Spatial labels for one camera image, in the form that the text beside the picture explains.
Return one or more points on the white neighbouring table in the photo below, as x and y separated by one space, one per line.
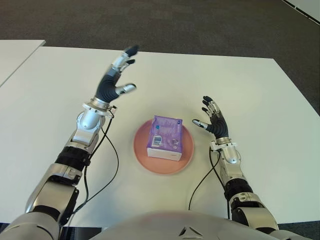
15 57

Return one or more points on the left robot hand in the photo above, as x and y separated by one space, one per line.
107 86

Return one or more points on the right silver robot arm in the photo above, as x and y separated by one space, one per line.
233 170

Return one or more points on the silver robot torso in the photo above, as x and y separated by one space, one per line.
155 225

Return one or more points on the pink round plate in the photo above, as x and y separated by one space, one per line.
140 150

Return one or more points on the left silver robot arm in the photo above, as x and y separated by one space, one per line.
82 135

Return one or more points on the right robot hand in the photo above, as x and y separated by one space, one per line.
220 126

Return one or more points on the purple white tissue pack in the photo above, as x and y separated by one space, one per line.
165 135

